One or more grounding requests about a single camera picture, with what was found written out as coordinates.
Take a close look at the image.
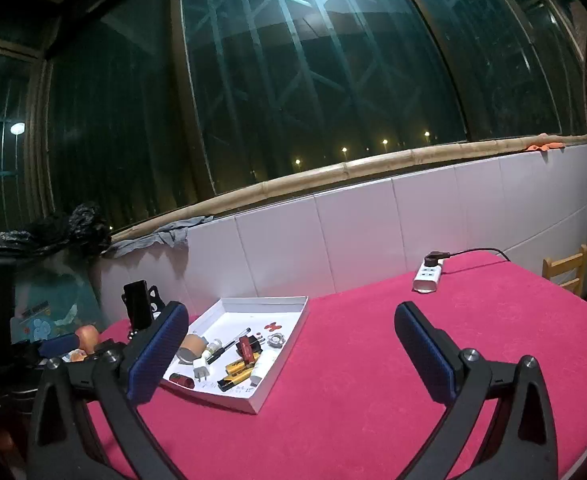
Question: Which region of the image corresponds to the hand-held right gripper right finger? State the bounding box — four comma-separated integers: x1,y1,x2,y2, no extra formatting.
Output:
394,301,559,480

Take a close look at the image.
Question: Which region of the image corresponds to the peach figurine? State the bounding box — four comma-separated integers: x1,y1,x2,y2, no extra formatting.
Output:
76,324,103,357

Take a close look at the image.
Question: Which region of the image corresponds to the dark blue cylinder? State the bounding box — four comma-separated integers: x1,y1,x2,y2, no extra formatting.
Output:
38,335,80,357

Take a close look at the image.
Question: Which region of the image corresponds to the bamboo pole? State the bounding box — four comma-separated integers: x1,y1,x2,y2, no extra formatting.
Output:
108,133,587,247

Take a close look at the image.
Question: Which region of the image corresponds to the black gel pen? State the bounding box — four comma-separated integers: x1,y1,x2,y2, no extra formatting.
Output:
208,327,253,364

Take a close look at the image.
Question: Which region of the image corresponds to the glass window with grille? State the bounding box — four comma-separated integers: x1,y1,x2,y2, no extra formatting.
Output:
0,0,587,241

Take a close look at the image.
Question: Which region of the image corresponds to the yellow lighter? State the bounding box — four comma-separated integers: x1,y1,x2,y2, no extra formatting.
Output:
224,355,255,377
218,370,250,394

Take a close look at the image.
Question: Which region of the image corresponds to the white charger plug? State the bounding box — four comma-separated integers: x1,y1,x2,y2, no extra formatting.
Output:
192,357,213,384

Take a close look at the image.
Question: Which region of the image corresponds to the dark cloth pile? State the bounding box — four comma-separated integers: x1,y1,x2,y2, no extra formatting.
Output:
0,202,113,262

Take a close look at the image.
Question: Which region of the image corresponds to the grey cloth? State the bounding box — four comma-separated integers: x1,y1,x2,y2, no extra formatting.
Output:
106,214,215,261

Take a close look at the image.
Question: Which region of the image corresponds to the white power strip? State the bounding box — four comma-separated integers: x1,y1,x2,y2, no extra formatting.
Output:
413,259,447,294

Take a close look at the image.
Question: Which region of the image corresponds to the black plug with cable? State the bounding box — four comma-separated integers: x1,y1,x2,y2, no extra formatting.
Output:
423,247,513,269

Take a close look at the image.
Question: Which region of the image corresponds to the red tablecloth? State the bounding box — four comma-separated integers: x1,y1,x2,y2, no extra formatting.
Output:
86,251,587,480

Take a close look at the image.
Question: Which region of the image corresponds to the white cardboard tray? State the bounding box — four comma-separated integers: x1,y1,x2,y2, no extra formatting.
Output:
160,296,311,415

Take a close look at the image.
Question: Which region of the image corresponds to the black phone holder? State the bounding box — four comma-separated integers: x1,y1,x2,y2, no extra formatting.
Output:
122,280,165,334

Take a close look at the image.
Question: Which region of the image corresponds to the blue printed picture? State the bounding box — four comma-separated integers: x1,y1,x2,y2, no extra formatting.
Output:
12,267,105,347

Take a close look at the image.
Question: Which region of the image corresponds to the red lighter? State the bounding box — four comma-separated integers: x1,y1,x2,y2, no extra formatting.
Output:
238,337,262,364

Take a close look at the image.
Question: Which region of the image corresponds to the wooden chair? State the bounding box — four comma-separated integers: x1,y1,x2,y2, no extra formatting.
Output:
542,244,587,299

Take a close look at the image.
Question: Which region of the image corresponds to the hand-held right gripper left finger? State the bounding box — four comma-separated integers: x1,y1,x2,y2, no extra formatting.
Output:
26,301,190,480

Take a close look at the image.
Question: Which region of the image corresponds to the tan tape roll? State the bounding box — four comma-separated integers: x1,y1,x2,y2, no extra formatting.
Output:
177,333,210,364

